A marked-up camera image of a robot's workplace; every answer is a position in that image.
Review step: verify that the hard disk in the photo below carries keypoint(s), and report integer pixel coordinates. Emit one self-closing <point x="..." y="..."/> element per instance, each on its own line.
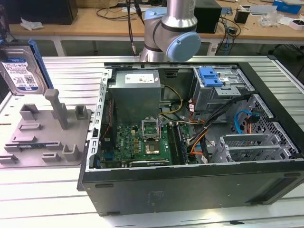
<point x="21" y="71"/>

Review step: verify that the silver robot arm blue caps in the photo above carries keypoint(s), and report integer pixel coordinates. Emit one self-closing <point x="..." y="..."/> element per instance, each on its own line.
<point x="180" y="14"/>

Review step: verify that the grey power supply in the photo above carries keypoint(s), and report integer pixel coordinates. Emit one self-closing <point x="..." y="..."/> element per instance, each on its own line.
<point x="133" y="99"/>

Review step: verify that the CPU socket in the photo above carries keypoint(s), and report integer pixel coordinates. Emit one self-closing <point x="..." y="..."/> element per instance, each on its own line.
<point x="152" y="148"/>

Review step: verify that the green motherboard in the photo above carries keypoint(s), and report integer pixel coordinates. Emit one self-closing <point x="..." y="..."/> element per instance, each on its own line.
<point x="128" y="140"/>

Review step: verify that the RAM stick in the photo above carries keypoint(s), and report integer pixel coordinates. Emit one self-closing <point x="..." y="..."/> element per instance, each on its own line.
<point x="31" y="146"/>
<point x="182" y="145"/>

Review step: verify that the black case fan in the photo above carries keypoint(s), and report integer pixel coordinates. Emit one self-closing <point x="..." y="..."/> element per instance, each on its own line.
<point x="108" y="126"/>

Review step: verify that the black expansion slot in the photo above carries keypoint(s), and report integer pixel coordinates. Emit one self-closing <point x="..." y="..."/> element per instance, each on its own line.
<point x="149" y="163"/>

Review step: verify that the tall metal drive cage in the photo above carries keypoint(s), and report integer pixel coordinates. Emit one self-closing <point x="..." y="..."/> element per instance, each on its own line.
<point x="213" y="99"/>

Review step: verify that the blue bay latch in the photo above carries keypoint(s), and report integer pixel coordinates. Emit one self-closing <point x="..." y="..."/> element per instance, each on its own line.
<point x="210" y="78"/>

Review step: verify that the black PC case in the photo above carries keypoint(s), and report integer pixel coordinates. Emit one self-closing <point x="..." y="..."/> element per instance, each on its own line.
<point x="166" y="190"/>

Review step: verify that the grey parts rack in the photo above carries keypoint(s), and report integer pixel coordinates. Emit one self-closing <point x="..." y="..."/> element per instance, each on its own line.
<point x="47" y="133"/>

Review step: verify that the wooden desk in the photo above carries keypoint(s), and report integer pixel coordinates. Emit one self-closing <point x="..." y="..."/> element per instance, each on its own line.
<point x="71" y="29"/>

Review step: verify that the small black cube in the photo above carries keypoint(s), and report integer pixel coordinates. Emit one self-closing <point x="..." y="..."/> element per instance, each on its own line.
<point x="241" y="16"/>

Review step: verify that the white crumpled paper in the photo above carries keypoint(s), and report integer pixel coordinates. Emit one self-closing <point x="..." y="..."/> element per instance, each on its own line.
<point x="31" y="23"/>

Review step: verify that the large black box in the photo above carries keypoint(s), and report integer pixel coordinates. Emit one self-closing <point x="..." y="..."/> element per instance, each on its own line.
<point x="40" y="12"/>

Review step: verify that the clear plastic bag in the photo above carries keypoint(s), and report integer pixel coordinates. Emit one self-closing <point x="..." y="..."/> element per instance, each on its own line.
<point x="270" y="19"/>

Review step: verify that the white and black box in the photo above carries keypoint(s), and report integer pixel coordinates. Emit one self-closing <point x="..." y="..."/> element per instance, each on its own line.
<point x="297" y="25"/>

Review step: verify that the blue cardboard box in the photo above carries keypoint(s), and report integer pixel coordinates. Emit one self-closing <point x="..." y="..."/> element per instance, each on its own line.
<point x="286" y="6"/>

